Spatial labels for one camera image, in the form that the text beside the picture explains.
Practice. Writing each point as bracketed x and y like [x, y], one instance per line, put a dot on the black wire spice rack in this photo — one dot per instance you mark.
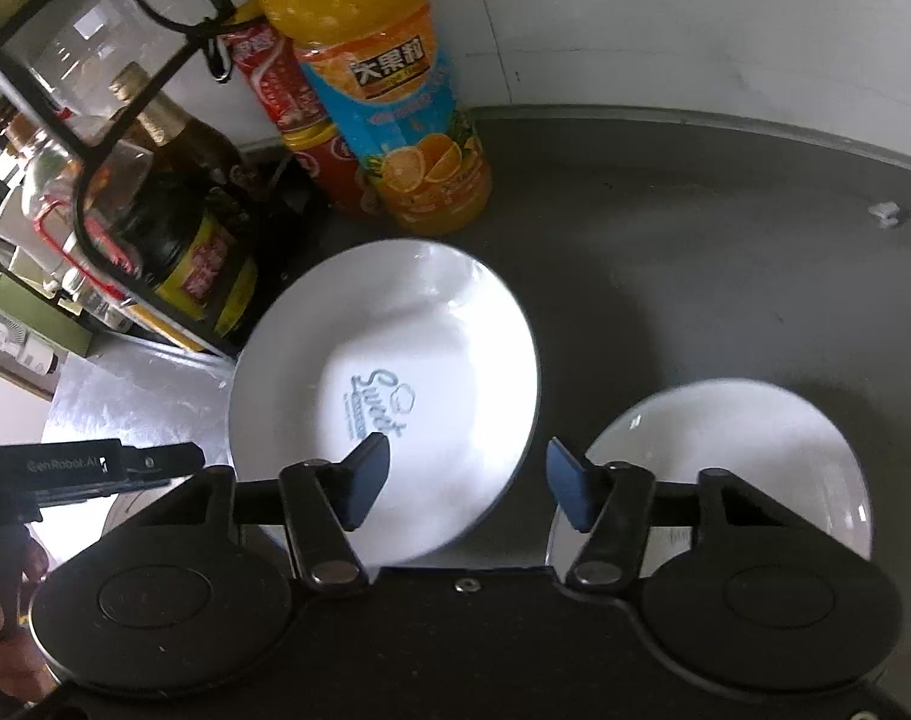
[117, 109]

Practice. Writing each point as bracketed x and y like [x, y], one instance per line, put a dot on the dark soy sauce bottle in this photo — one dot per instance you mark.
[182, 228]

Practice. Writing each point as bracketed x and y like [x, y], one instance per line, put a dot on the white plate with Sweet print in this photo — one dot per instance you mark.
[411, 339]

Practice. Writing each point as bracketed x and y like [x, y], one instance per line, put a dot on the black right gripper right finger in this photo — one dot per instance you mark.
[616, 505]

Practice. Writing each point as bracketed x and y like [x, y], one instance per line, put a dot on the person's left hand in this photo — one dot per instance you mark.
[24, 676]

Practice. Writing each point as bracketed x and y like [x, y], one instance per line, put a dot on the orange juice bottle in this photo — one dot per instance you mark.
[379, 70]

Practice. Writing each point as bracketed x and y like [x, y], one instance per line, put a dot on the white plate with Barbry print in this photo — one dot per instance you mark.
[768, 436]

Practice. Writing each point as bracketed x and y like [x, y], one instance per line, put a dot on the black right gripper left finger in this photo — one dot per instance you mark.
[190, 532]

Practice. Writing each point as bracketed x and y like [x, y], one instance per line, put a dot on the red label drink bottle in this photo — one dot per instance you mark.
[267, 60]

